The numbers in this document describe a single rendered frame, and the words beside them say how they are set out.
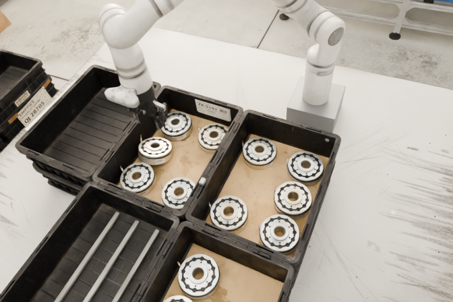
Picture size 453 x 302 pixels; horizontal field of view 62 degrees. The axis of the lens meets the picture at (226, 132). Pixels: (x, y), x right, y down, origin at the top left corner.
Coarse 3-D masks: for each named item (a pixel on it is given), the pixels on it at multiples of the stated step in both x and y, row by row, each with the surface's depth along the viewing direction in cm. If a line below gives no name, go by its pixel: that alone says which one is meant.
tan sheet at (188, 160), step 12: (192, 120) 127; (204, 120) 127; (156, 132) 125; (192, 132) 124; (180, 144) 121; (192, 144) 121; (180, 156) 118; (192, 156) 118; (204, 156) 118; (156, 168) 116; (168, 168) 116; (180, 168) 116; (192, 168) 115; (204, 168) 115; (156, 180) 114; (168, 180) 113; (192, 180) 113; (156, 192) 111
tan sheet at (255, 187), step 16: (240, 160) 116; (288, 160) 114; (240, 176) 112; (256, 176) 112; (272, 176) 111; (288, 176) 111; (224, 192) 109; (240, 192) 109; (256, 192) 108; (272, 192) 108; (256, 208) 105; (272, 208) 105; (256, 224) 102; (304, 224) 101; (256, 240) 99
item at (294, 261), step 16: (256, 112) 114; (304, 128) 109; (224, 144) 108; (336, 144) 104; (208, 176) 101; (320, 192) 95; (192, 208) 96; (208, 224) 93; (240, 240) 89; (304, 240) 88; (272, 256) 86; (288, 256) 86
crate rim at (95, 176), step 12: (156, 96) 122; (192, 96) 121; (204, 96) 120; (240, 108) 116; (228, 132) 110; (120, 144) 111; (108, 156) 108; (216, 156) 105; (96, 180) 103; (120, 192) 101; (132, 192) 100; (192, 192) 99; (180, 216) 95
